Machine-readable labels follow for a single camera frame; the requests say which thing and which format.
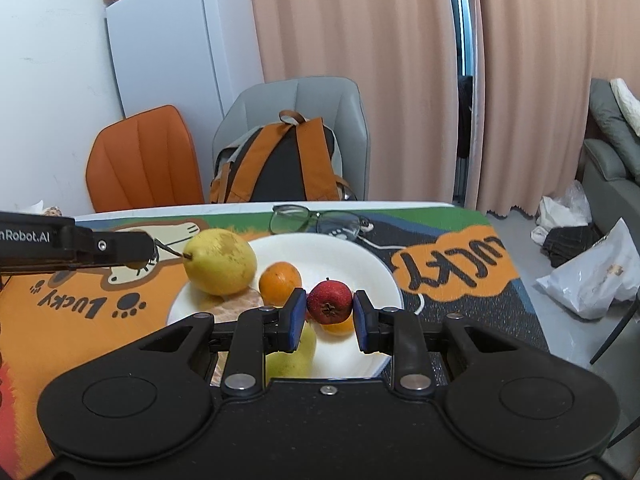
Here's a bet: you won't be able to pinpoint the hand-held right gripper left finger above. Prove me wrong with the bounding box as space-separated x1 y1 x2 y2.
127 288 307 396

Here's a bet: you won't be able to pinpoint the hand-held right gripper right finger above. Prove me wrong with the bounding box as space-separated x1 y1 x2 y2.
352 290 531 396

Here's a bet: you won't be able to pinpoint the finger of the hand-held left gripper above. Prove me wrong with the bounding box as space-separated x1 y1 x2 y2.
0 211 157 275

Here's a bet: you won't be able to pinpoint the small tangerine with stem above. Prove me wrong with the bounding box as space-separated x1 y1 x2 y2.
320 317 357 337

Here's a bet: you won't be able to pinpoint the large yellow pear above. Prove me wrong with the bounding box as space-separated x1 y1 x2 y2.
265 322 318 380

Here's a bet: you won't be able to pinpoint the red hawthorn fruit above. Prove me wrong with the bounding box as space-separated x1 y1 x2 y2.
306 278 353 324

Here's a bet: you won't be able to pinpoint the orange tangerine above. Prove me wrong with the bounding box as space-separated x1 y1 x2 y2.
258 261 303 307

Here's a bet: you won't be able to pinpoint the white ceramic plate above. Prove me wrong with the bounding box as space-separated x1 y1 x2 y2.
166 232 405 381

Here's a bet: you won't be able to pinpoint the yellow pear with brown spot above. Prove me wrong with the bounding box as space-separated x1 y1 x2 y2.
156 228 258 297

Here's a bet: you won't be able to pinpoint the eyeglasses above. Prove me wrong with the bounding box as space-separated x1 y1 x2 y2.
270 204 375 241

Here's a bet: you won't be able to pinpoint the cartoon cat printed table mat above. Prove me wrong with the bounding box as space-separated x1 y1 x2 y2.
0 202 551 466

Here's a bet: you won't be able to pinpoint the orange chair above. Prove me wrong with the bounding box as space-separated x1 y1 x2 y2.
86 105 206 213

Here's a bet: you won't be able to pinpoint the orange and black backpack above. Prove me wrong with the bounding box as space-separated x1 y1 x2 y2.
209 110 353 204

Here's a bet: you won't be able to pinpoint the grey chair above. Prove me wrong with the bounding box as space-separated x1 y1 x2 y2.
212 77 373 203

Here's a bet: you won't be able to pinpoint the black clothing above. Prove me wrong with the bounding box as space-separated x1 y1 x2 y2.
542 225 603 268

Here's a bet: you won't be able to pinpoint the white refrigerator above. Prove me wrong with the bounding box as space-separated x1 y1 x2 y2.
105 0 266 121

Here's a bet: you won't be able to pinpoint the large white plastic bag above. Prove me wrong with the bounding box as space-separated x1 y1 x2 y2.
536 217 640 321

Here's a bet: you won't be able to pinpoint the grey sofa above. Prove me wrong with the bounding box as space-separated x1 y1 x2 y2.
580 77 640 221

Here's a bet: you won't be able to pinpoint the pink curtain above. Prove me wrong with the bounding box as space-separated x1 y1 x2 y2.
232 0 461 206
475 0 640 218

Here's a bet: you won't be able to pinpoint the white pillow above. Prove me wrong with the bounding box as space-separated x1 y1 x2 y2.
609 78 640 136

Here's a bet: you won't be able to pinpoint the glass door frame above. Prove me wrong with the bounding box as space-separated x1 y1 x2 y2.
445 0 483 208

